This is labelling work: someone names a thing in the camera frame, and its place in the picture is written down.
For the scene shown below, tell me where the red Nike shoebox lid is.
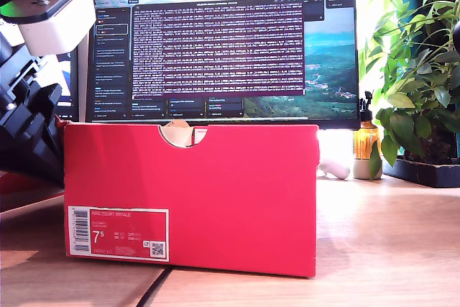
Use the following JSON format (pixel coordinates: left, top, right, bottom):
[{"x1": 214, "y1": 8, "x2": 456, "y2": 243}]
[{"x1": 0, "y1": 114, "x2": 78, "y2": 213}]

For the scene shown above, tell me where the red Nike shoebox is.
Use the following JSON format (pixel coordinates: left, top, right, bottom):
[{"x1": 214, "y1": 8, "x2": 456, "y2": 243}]
[{"x1": 63, "y1": 123, "x2": 320, "y2": 279}]

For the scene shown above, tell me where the small black computer monitor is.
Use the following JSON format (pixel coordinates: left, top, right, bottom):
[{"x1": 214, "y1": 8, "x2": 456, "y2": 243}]
[{"x1": 0, "y1": 0, "x2": 80, "y2": 123}]

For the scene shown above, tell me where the beige packing paper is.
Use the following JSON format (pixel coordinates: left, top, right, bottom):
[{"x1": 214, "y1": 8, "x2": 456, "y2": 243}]
[{"x1": 160, "y1": 119, "x2": 197, "y2": 150}]

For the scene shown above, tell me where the large black computer monitor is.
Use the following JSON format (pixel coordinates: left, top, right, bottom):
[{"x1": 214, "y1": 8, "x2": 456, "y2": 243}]
[{"x1": 85, "y1": 0, "x2": 362, "y2": 131}]

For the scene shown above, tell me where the white handheld controller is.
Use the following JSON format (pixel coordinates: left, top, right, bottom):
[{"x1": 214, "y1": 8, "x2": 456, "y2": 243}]
[{"x1": 318, "y1": 159, "x2": 351, "y2": 180}]

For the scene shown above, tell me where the small white pot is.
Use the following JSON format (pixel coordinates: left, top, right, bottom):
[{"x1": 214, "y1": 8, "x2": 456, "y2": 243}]
[{"x1": 351, "y1": 158, "x2": 384, "y2": 181}]

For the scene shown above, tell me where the amber pump bottle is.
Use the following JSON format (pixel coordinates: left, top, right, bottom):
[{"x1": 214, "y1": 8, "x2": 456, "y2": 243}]
[{"x1": 352, "y1": 90, "x2": 382, "y2": 161}]

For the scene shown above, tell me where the green leafy houseplant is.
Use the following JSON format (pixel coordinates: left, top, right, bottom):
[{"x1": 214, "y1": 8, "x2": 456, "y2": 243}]
[{"x1": 359, "y1": 0, "x2": 460, "y2": 168}]

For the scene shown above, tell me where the dark planter tray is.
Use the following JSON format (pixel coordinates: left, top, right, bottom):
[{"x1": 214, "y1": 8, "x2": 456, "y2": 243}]
[{"x1": 382, "y1": 157, "x2": 460, "y2": 188}]

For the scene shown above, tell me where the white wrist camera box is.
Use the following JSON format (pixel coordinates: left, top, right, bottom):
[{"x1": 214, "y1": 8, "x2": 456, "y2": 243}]
[{"x1": 0, "y1": 0, "x2": 97, "y2": 57}]

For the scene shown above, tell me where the black cable on table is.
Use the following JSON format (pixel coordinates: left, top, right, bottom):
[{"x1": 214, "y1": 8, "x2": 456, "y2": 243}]
[{"x1": 136, "y1": 267, "x2": 173, "y2": 307}]

